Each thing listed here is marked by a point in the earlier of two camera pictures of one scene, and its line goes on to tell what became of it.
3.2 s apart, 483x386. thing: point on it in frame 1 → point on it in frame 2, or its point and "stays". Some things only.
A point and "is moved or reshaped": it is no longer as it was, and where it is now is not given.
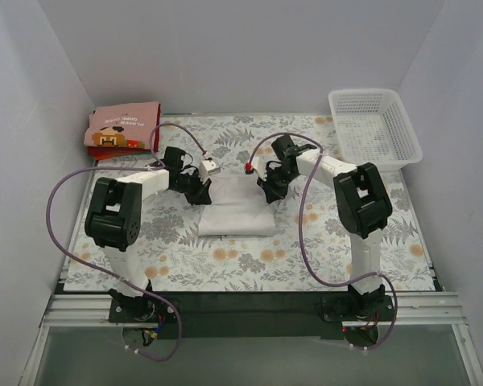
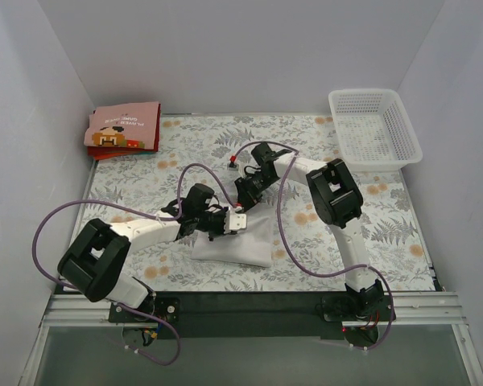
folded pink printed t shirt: (130, 125) stays
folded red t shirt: (104, 152) stays
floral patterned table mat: (257, 202) stays
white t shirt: (239, 207) is moved or reshaped
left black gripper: (197, 189) → (218, 222)
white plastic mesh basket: (373, 126) stays
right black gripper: (270, 184) → (246, 195)
